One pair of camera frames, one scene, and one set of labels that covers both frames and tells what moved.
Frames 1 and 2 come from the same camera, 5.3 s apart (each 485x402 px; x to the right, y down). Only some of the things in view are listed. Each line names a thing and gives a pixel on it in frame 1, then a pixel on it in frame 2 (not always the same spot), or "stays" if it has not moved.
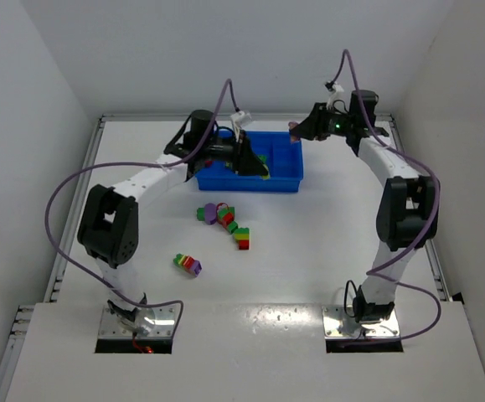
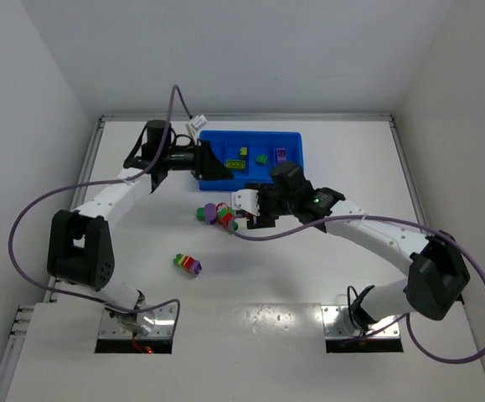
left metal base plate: x=153 y=322 stays
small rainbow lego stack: x=188 y=264 stays
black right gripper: x=319 y=122 → x=261 y=208
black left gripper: x=241 y=152 → x=202 y=159
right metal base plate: x=337 y=325 stays
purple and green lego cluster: x=221 y=213 stays
